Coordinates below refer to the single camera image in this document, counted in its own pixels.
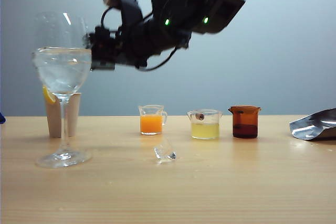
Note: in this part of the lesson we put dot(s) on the clear cup with yellow juice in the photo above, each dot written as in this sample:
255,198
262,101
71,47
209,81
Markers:
205,129

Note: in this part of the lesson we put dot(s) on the clear cup with orange juice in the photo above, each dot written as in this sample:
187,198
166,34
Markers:
151,125

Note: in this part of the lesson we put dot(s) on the yellow lemon slice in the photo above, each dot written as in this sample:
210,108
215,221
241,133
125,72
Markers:
48,96

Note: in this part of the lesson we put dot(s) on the amber brown measuring cup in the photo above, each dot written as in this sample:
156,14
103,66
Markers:
244,124

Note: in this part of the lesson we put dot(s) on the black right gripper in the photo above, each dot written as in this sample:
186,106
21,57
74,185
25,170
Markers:
126,45

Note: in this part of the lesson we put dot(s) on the blue cloth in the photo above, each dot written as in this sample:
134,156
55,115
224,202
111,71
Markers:
1,118

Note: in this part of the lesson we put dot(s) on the clear ice cube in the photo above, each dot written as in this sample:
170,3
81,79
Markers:
165,153

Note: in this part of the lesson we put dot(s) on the beige paper cup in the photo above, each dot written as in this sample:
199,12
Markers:
54,121

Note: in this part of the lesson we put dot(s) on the silver foil bag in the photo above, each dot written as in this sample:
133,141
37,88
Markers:
315,125

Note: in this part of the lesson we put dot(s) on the clear wine glass with ice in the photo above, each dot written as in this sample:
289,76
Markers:
63,77

